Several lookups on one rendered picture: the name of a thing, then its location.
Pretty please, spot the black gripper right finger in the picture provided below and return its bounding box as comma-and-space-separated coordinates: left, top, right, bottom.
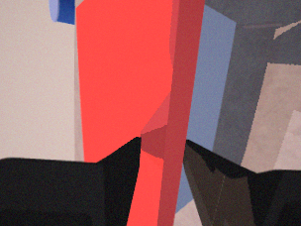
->
183, 140, 301, 226

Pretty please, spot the red square panel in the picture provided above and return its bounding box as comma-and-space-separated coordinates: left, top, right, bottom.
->
76, 0, 205, 226

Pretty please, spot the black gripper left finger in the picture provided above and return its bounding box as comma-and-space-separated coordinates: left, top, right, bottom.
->
0, 137, 142, 226

